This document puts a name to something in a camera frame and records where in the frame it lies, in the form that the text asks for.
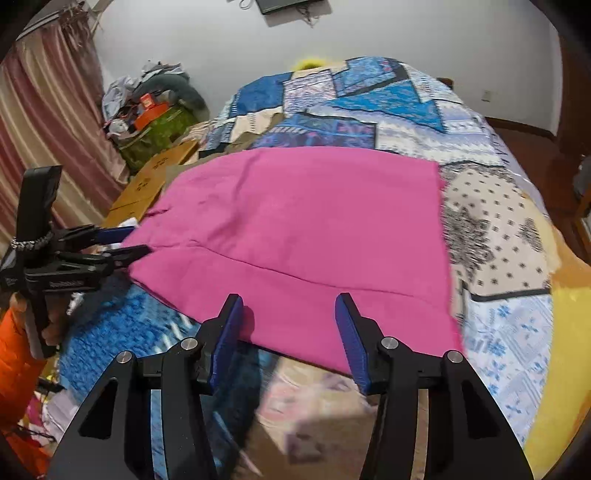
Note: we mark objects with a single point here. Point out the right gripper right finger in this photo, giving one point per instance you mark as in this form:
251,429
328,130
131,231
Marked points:
468,437

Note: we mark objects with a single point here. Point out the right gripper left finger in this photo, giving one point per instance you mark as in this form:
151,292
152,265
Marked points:
110,435

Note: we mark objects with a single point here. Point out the pink pants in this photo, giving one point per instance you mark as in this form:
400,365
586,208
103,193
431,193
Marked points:
288,230

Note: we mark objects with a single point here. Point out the orange sleeve forearm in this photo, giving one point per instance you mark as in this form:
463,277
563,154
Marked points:
19,377

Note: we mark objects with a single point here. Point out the person's left hand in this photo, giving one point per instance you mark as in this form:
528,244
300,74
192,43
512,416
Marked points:
57,305

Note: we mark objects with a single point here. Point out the yellow wooden board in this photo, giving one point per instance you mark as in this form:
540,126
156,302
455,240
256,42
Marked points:
144,188

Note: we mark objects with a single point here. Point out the yellow blanket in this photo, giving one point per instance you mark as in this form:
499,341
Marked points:
566,395

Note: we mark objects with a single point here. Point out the striped pink curtain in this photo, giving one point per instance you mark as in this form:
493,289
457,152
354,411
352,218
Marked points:
51,93

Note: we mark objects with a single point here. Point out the patchwork patterned bedsheet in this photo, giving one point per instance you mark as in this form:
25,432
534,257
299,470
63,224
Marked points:
276,417

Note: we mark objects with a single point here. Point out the green bag with clutter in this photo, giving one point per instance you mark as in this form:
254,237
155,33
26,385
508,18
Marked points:
148,114

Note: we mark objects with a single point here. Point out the olive green folded pants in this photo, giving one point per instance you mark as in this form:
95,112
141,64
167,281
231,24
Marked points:
243,142

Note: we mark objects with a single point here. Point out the yellow pillow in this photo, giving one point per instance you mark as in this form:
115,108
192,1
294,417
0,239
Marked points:
310,63

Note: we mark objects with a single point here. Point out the white wall socket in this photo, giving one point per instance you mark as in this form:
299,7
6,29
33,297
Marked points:
485,96

